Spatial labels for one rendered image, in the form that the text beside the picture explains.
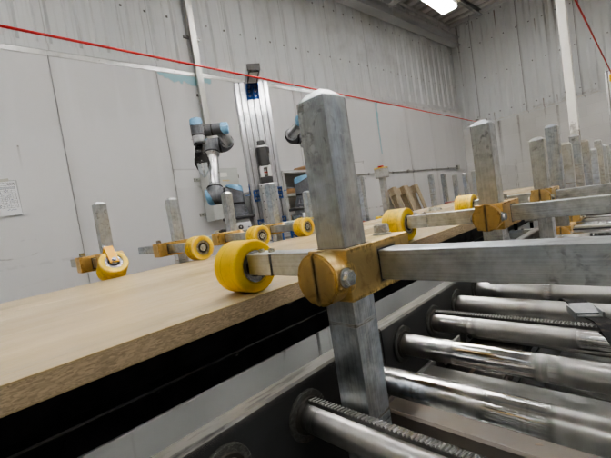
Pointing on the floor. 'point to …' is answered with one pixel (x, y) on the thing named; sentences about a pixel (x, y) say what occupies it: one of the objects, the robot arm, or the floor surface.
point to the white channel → (567, 67)
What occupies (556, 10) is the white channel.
